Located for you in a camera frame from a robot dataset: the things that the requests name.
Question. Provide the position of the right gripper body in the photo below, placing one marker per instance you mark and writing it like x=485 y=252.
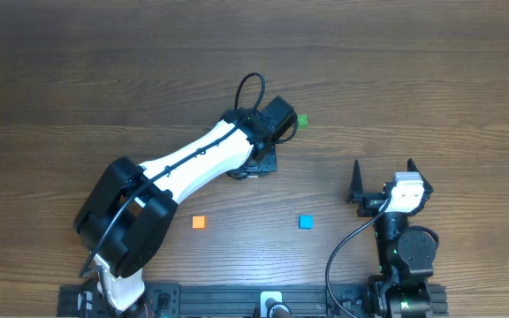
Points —
x=371 y=204

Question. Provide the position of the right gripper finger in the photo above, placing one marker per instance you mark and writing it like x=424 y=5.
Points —
x=356 y=185
x=427 y=190

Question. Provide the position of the green cube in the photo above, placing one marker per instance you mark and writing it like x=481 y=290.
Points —
x=303 y=121

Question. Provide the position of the orange cube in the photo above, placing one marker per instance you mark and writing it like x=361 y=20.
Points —
x=198 y=222

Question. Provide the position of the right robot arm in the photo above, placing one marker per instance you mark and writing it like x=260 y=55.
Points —
x=413 y=256

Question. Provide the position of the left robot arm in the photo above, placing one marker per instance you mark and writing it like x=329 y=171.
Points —
x=210 y=159

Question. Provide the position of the blue cube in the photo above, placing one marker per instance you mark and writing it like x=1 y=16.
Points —
x=306 y=222

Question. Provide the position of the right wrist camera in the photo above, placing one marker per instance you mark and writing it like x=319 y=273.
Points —
x=407 y=192

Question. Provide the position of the mounting rail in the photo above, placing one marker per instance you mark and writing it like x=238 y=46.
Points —
x=219 y=300

